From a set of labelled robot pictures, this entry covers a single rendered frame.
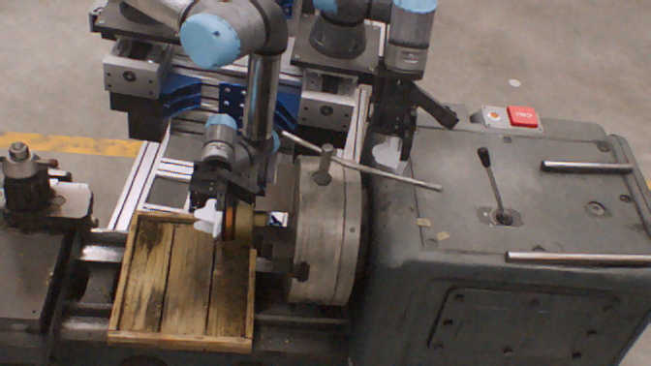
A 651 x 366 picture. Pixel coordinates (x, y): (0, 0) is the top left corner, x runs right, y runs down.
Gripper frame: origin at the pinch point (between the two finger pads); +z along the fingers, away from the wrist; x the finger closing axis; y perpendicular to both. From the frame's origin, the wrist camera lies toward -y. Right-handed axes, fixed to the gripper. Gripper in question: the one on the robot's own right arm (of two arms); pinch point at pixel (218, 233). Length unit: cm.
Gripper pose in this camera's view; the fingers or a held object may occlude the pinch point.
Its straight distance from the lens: 162.5
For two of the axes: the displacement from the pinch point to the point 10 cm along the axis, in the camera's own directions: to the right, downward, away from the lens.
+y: -9.9, -0.9, -1.1
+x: 1.4, -7.0, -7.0
